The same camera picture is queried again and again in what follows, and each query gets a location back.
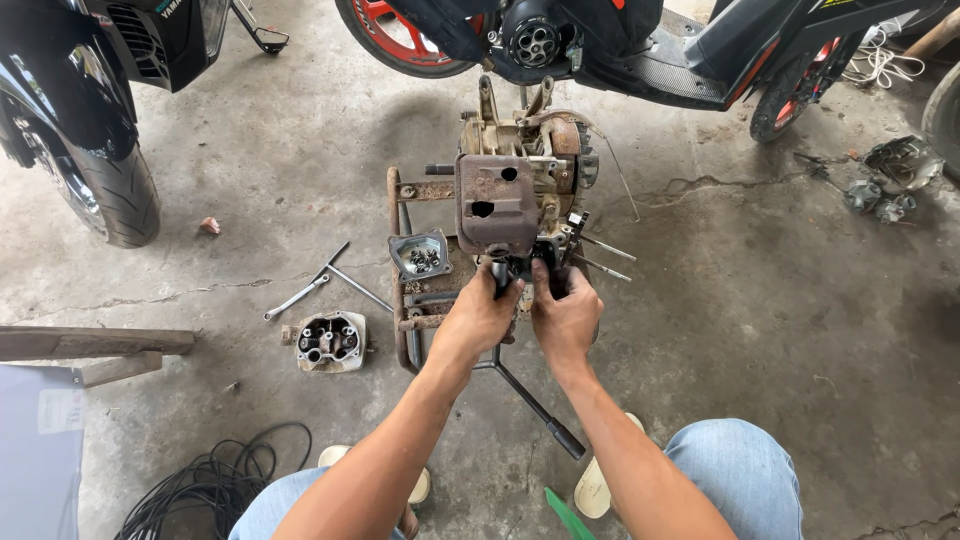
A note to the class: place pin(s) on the person's left hand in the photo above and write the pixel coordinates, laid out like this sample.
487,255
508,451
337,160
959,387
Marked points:
472,319

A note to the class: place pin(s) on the person's right hand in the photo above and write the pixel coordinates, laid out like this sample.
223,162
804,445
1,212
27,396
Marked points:
570,322

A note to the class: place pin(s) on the black three-way socket wrench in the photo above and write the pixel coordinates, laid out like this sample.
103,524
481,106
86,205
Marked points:
529,401

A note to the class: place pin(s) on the rusty motorcycle engine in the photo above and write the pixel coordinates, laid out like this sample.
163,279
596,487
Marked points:
499,202

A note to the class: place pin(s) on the rusty metal engine stand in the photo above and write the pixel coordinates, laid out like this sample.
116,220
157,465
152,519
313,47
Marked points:
409,296

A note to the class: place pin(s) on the grey engine cover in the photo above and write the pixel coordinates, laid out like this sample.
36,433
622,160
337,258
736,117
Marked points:
399,251

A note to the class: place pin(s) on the grey cylinder head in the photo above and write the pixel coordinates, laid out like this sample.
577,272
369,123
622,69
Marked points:
330,343

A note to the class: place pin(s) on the white sandal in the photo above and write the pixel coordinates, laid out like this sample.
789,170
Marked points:
420,486
594,487

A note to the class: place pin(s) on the silver combination wrench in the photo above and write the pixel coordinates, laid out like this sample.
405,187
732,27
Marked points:
296,297

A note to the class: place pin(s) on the green plastic piece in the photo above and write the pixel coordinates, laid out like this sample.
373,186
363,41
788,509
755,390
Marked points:
568,516

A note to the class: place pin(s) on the person's right leg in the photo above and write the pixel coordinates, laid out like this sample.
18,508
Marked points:
735,472

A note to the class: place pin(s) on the person's leg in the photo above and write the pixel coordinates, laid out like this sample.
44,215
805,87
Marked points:
274,506
735,472

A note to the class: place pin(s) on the person's left leg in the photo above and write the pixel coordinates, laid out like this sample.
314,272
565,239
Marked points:
274,506

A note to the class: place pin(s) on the small reddish stone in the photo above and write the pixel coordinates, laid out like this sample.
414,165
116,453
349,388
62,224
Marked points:
210,225

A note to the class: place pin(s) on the black scooter with red wheels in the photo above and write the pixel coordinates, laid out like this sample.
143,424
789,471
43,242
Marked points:
600,37

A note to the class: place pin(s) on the grey carburetor parts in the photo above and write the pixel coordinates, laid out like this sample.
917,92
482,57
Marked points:
874,201

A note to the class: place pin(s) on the short wooden block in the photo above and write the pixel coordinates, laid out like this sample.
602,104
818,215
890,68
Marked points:
120,368

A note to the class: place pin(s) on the dark plastic housing part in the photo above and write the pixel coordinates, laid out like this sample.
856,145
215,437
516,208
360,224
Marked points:
904,161

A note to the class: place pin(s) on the long wooden plank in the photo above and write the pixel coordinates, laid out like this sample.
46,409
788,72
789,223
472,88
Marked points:
90,342

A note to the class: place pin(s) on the black tyre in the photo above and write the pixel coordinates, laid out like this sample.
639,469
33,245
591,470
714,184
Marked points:
945,124

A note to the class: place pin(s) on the black motorcycle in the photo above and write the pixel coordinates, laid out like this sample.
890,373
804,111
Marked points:
82,97

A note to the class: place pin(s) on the grey flat panel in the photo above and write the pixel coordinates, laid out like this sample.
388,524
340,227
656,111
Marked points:
37,465

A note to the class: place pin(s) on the brown wooden stick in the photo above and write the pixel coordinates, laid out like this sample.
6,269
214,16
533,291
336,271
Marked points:
934,36

